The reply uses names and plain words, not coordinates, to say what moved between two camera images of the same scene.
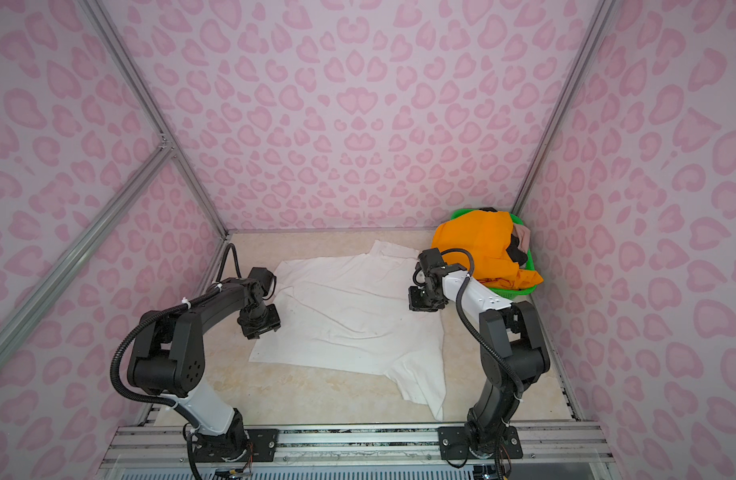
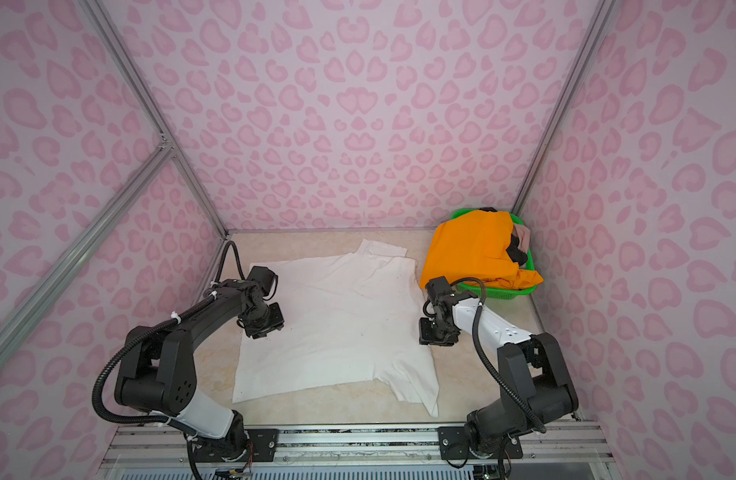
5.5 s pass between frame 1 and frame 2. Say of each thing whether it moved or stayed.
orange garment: stayed
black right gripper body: moved
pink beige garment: stayed
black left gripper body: stayed
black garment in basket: stayed
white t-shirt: moved
